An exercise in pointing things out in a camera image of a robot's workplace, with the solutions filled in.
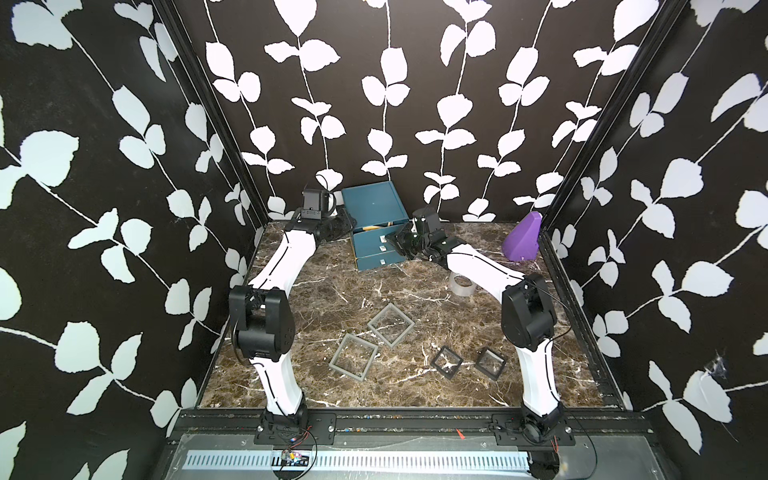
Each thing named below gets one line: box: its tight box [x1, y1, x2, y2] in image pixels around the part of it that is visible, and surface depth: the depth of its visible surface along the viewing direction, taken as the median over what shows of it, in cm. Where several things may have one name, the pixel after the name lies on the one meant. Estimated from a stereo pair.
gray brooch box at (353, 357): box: [328, 333, 378, 382], surface depth 88 cm
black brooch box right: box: [475, 346, 507, 381], surface depth 87 cm
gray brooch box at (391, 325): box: [367, 302, 415, 348], surface depth 95 cm
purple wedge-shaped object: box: [502, 211, 543, 261], surface depth 105 cm
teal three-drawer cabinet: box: [341, 180, 409, 271], surface depth 100 cm
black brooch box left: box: [430, 346, 464, 380], surface depth 87 cm
